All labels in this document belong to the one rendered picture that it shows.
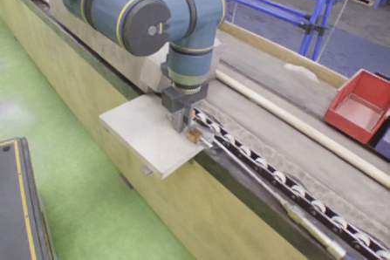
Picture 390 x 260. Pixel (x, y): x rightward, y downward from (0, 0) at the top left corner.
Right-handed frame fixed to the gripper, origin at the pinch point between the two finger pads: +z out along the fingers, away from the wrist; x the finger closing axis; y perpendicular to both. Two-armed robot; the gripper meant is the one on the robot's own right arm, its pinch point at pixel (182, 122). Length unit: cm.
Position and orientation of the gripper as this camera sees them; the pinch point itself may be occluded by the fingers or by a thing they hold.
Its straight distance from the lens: 76.7
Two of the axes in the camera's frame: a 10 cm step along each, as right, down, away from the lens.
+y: 6.8, 5.2, -5.1
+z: -1.2, 7.7, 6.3
